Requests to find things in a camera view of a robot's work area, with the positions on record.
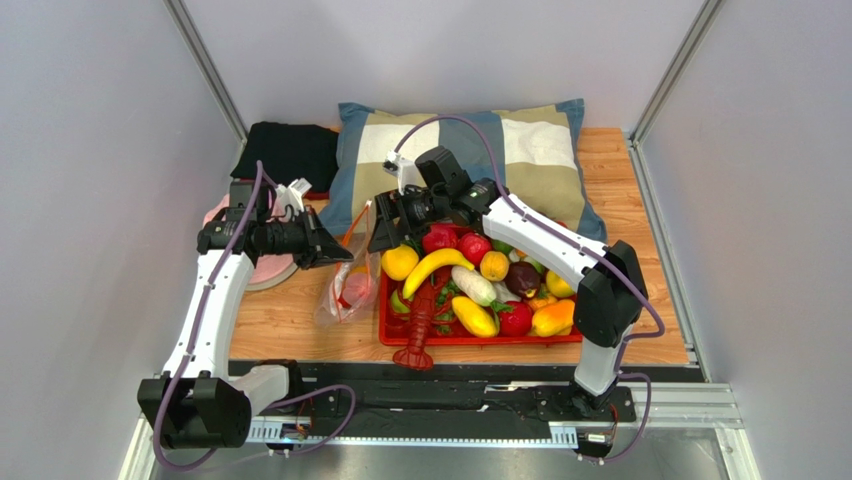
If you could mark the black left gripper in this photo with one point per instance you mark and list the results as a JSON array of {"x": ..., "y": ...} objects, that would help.
[{"x": 322, "y": 246}]

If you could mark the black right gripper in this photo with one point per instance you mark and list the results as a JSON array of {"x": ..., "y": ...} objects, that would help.
[{"x": 385, "y": 217}]

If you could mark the pink toy peach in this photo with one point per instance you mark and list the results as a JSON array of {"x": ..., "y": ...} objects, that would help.
[{"x": 357, "y": 288}]

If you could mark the clear orange zip top bag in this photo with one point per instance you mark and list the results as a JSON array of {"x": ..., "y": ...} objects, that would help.
[{"x": 331, "y": 309}]

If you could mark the orange yellow toy mango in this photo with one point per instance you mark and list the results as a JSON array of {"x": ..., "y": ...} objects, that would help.
[{"x": 555, "y": 319}]

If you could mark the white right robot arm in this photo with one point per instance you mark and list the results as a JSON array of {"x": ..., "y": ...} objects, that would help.
[{"x": 607, "y": 280}]

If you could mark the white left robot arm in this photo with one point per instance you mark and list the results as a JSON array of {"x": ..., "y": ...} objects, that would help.
[{"x": 193, "y": 403}]

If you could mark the yellow toy lemon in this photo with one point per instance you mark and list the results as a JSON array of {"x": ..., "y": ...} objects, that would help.
[{"x": 399, "y": 262}]

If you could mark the red toy pomegranate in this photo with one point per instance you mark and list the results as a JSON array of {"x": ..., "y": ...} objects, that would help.
[{"x": 440, "y": 236}]

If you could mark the pink bucket hat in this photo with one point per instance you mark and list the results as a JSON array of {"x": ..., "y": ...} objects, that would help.
[{"x": 270, "y": 270}]

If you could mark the yellow toy banana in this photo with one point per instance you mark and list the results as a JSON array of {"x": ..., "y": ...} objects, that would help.
[{"x": 429, "y": 264}]

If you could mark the red toy lobster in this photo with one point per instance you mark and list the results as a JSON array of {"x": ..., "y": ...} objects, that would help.
[{"x": 423, "y": 307}]

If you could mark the black folded cloth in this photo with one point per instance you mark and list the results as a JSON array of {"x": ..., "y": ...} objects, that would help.
[{"x": 289, "y": 152}]

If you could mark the red plastic tray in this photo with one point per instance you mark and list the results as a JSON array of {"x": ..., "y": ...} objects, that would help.
[{"x": 447, "y": 329}]

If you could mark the small orange toy fruit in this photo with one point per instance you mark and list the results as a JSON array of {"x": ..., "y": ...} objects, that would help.
[{"x": 494, "y": 266}]

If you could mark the yellow toy squash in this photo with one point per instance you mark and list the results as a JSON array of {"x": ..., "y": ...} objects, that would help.
[{"x": 477, "y": 320}]

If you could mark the dark purple toy eggplant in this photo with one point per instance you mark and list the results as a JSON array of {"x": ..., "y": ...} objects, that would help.
[{"x": 523, "y": 280}]

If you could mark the red toy tomato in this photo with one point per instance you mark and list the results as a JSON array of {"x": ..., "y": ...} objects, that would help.
[{"x": 515, "y": 319}]

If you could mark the blue beige checkered pillow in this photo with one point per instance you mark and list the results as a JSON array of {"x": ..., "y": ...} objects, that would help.
[{"x": 533, "y": 151}]

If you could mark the yellow green toy apple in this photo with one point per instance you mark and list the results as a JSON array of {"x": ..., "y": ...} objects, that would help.
[{"x": 558, "y": 287}]

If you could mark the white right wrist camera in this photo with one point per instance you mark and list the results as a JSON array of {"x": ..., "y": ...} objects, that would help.
[{"x": 405, "y": 172}]

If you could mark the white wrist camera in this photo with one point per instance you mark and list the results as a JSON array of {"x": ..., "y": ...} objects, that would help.
[
  {"x": 290, "y": 198},
  {"x": 405, "y": 172}
]

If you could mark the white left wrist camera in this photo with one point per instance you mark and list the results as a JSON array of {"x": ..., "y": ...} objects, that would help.
[{"x": 290, "y": 198}]

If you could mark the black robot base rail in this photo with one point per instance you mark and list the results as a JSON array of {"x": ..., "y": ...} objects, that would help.
[{"x": 448, "y": 402}]

